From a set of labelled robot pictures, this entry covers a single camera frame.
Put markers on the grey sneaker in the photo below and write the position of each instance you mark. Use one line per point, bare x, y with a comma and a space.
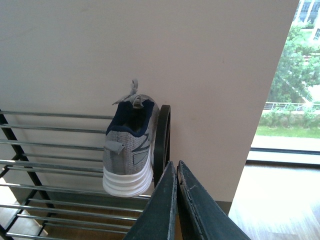
128, 150

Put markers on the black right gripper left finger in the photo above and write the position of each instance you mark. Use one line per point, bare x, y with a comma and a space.
158, 219

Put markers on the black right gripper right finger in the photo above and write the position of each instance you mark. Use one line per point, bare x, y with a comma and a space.
200, 216

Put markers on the black metal shoe rack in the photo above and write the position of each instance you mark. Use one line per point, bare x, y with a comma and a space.
51, 177

